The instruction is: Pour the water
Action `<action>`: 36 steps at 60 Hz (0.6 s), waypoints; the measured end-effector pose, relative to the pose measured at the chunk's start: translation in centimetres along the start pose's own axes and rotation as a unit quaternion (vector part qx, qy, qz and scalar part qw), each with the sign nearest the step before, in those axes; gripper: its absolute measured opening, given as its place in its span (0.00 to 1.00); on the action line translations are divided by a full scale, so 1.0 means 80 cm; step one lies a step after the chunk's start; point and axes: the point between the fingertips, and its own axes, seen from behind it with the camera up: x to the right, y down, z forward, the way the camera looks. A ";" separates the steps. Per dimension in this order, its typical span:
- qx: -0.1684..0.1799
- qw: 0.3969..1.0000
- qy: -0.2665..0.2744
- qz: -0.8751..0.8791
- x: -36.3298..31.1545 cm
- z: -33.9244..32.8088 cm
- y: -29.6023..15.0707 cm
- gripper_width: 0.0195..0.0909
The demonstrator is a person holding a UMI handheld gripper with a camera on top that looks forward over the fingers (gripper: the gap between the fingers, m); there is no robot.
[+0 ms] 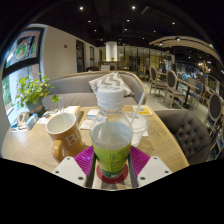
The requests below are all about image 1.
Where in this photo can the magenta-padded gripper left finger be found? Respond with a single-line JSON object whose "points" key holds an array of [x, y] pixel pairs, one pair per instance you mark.
{"points": [[68, 168]]}

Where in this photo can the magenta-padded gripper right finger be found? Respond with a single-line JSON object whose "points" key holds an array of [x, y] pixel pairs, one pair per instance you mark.
{"points": [[154, 168]]}

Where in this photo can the clear bottle with green label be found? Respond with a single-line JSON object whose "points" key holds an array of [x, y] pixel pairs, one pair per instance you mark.
{"points": [[111, 143]]}

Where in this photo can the tan ceramic mug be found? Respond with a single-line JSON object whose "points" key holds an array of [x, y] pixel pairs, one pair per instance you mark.
{"points": [[68, 136]]}

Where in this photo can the dark grey tufted armchair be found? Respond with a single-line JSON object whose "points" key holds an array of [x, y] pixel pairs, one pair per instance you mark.
{"points": [[190, 133]]}

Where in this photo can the white printed menu pamphlet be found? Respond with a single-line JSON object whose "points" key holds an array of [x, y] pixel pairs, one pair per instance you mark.
{"points": [[70, 110]]}

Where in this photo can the yellow square card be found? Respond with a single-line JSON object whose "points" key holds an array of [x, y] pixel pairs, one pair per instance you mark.
{"points": [[145, 110]]}

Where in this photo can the small light blue box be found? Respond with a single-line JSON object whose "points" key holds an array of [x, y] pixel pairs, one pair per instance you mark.
{"points": [[32, 120]]}

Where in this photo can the green potted plant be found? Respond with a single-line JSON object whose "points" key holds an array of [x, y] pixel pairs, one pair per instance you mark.
{"points": [[31, 91]]}

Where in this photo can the group of cafe chairs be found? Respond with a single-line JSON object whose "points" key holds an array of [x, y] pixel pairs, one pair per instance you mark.
{"points": [[171, 80]]}

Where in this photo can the grey white chevron pillow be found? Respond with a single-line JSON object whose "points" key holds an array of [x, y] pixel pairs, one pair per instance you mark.
{"points": [[113, 80]]}

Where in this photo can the white round pillar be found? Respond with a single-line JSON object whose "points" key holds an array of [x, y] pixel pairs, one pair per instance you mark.
{"points": [[111, 50]]}

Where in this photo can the window with festive decals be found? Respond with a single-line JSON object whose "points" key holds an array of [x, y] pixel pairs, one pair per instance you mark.
{"points": [[20, 46]]}

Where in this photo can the group of ceiling spotlights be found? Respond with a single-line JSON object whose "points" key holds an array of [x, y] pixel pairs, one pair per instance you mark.
{"points": [[133, 7]]}

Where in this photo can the grey sofa with wooden frame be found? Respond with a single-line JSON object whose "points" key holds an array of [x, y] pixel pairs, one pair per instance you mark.
{"points": [[73, 86]]}

